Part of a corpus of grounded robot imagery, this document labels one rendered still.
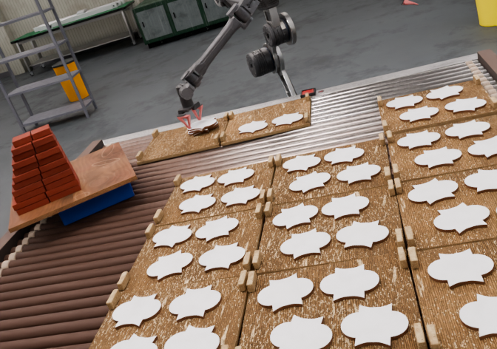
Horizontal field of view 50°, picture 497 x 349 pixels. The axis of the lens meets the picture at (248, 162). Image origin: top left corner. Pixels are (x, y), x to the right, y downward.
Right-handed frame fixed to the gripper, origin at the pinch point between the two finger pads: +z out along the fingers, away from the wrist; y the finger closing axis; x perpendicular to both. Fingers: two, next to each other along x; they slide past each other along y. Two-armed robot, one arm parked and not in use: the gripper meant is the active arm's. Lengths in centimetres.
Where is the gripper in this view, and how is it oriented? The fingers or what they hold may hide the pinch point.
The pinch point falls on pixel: (194, 123)
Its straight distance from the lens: 265.7
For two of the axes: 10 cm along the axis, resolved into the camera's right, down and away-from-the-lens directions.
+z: 2.7, 8.8, 3.9
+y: 4.5, -4.8, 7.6
